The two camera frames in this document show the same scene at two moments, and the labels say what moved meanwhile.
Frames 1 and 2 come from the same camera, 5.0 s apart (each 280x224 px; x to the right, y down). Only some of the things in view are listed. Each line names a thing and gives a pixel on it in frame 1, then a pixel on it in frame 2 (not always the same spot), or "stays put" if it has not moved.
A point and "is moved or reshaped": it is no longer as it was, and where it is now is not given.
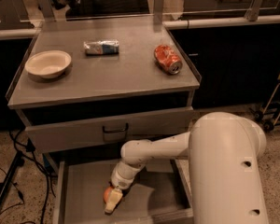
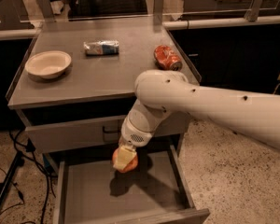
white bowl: x=49 y=63 stays put
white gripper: x=120 y=181 → x=133 y=134
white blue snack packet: x=102 y=48 stays put
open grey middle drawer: x=161 y=195 stays put
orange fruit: x=106 y=194 is moved or reshaped
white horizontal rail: x=210 y=23 stays put
